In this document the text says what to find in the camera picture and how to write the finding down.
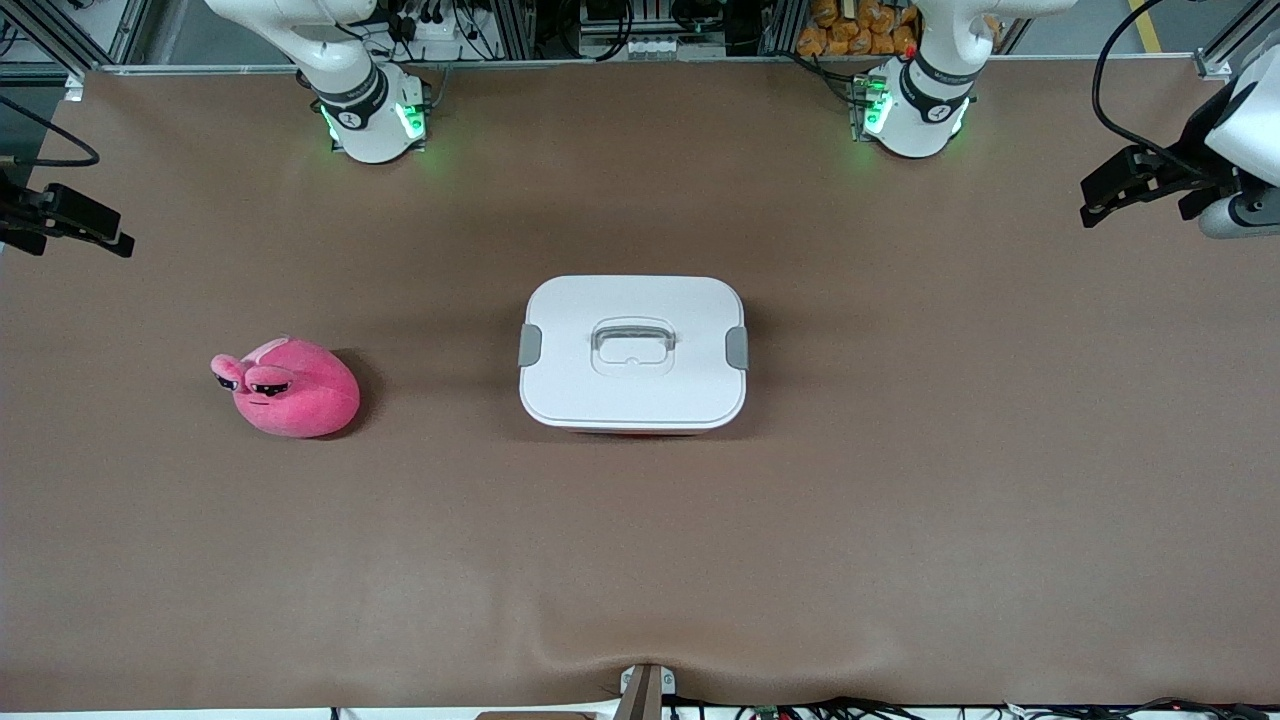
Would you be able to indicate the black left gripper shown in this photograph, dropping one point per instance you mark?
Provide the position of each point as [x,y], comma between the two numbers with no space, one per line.
[1187,170]

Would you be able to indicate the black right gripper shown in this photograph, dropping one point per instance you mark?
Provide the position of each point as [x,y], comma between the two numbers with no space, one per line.
[20,215]

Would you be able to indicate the pink plush toy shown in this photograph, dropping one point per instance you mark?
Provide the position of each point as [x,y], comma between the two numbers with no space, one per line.
[300,395]

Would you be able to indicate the white plastic box lid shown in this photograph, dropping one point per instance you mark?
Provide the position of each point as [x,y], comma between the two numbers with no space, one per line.
[600,400]

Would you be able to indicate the orange lumpy objects pile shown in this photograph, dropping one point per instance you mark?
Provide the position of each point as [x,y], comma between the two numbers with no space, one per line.
[850,30]

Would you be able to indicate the brown table cover mat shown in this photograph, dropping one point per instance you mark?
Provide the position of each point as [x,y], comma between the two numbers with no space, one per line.
[900,520]

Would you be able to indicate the white power strip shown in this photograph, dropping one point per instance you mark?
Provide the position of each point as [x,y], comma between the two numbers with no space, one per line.
[440,30]

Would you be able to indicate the grey lid latch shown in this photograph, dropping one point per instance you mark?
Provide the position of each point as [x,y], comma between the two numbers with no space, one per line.
[529,345]
[737,348]

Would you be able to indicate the small white socket bar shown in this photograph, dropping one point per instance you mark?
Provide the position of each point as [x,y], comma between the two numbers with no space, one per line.
[660,47]

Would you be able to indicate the aluminium frame strut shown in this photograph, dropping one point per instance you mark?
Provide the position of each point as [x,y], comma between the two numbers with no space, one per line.
[1225,50]
[128,35]

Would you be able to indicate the aluminium frame post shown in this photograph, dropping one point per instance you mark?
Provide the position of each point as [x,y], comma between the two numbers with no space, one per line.
[512,30]
[785,30]

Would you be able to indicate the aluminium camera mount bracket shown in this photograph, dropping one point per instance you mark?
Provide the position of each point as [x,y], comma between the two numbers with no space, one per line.
[645,695]

